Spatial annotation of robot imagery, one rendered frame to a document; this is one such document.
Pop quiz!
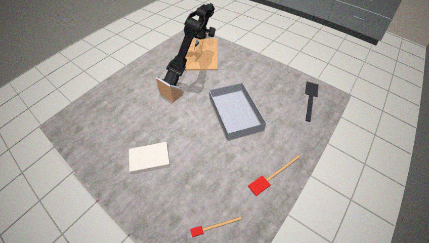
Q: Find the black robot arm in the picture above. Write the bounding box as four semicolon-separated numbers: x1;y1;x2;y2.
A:
162;3;215;86

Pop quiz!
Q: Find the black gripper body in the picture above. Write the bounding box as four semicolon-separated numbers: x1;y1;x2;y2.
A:
203;25;216;37

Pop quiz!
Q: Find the red spatula with wooden handle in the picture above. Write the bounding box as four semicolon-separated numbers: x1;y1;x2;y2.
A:
248;155;299;196

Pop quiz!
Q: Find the grey roasting tin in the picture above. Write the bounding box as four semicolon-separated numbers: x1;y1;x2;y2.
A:
209;83;266;140

